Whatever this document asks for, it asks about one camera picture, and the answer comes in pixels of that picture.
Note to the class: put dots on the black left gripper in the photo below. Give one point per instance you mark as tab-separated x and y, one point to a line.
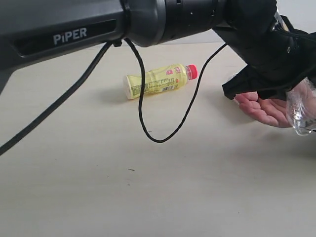
277	56

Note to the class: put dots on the clear bottle with red label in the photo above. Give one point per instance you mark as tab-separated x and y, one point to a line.
301	107

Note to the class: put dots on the yellow bottle with red cap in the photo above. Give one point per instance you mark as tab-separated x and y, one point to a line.
160	80

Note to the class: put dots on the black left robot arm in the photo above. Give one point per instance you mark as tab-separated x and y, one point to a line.
32	31

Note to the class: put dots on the person's open hand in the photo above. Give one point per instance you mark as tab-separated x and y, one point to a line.
270	112

